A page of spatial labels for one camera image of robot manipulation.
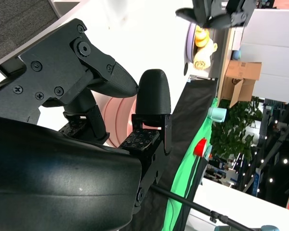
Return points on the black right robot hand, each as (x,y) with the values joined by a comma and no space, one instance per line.
(62,180)

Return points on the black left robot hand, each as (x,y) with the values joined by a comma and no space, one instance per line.
(214,14)

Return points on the orange yellow fruit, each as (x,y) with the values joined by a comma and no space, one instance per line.
(201,36)

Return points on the wooden edged side table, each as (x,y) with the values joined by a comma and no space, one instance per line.
(274,48)

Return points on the brown cardboard box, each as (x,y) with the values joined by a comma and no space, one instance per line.
(245,79)

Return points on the black backdrop cloth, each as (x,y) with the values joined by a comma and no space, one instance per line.
(190,101)

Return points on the mint green mug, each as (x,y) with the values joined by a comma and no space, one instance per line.
(218,114)

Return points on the green leafy plant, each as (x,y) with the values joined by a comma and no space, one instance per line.
(233,134)

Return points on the black stand pole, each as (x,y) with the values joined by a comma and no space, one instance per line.
(183,201)

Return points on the green cloth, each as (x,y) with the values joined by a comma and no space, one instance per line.
(185,173)

